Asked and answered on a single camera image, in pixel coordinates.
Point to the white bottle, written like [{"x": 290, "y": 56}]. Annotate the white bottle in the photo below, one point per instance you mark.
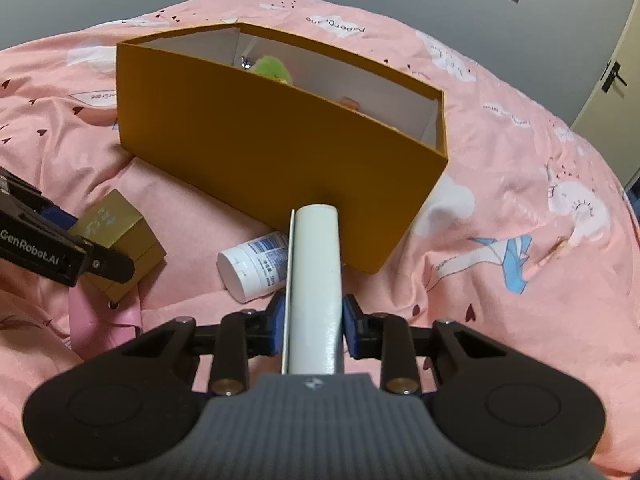
[{"x": 245, "y": 270}]

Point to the white rectangular case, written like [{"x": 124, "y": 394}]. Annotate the white rectangular case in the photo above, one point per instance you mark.
[{"x": 315, "y": 285}]

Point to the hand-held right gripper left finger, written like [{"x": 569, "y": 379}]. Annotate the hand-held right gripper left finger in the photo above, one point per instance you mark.
[{"x": 277, "y": 320}]

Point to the cream door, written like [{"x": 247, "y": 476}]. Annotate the cream door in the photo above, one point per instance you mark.
[{"x": 620, "y": 125}]

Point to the small gold box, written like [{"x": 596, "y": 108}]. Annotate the small gold box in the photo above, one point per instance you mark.
[{"x": 135, "y": 245}]

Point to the yellow cardboard box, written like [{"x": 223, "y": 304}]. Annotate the yellow cardboard box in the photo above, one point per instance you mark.
[{"x": 250, "y": 170}]

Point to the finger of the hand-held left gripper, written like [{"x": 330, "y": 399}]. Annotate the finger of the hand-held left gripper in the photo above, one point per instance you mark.
[
  {"x": 112, "y": 267},
  {"x": 55, "y": 216}
]

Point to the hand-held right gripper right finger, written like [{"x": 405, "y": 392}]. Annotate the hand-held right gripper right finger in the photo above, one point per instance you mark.
[{"x": 350, "y": 325}]

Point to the green fluffy pom-pom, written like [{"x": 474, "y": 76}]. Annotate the green fluffy pom-pom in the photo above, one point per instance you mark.
[{"x": 270, "y": 67}]

